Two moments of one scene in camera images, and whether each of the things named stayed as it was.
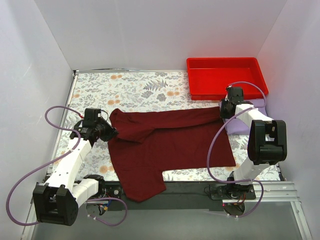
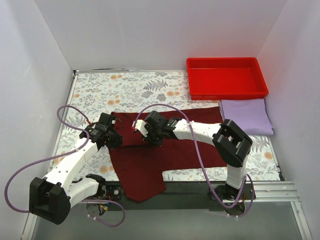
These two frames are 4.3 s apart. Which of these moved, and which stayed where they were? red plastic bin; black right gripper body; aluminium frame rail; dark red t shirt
Moved: black right gripper body
Stayed: red plastic bin; dark red t shirt; aluminium frame rail
